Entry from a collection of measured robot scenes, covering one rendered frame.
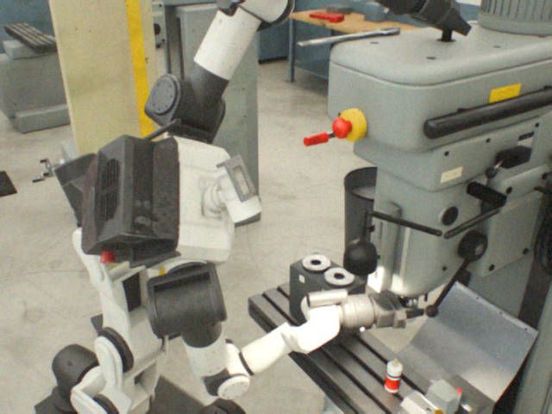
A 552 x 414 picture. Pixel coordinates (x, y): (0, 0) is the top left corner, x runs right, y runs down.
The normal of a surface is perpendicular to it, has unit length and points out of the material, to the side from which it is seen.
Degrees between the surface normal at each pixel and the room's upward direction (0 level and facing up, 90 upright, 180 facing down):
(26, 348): 0
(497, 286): 90
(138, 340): 81
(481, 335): 63
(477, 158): 90
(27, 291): 0
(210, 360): 103
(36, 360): 0
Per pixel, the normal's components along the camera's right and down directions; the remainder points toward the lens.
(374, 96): -0.83, 0.26
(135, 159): 0.68, -0.20
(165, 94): -0.61, -0.11
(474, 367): -0.58, -0.43
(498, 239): 0.55, 0.40
